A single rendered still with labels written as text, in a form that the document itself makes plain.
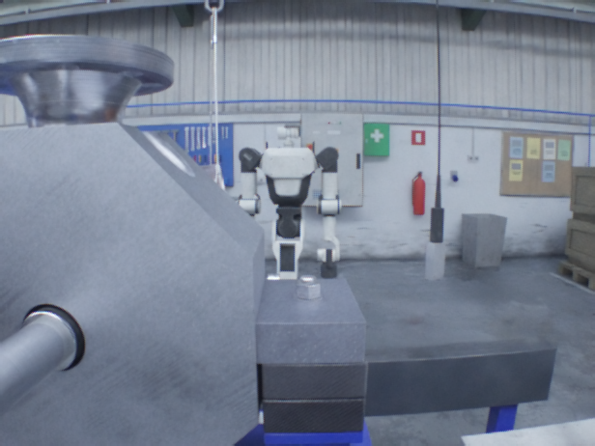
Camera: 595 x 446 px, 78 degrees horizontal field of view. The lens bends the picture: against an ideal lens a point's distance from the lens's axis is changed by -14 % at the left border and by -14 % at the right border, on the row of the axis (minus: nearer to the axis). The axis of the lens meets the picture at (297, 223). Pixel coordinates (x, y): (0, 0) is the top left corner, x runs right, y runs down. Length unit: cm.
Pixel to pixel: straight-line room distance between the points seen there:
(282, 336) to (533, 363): 73
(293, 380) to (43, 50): 44
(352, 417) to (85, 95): 49
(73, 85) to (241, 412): 42
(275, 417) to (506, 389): 68
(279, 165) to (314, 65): 377
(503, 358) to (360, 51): 530
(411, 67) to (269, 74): 195
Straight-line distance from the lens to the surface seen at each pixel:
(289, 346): 47
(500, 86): 647
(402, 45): 609
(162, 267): 45
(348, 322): 47
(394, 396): 98
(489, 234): 572
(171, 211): 44
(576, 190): 565
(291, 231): 226
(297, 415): 52
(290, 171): 220
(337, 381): 49
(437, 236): 142
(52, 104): 53
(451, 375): 99
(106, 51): 48
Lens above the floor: 128
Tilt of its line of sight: 8 degrees down
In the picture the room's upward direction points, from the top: straight up
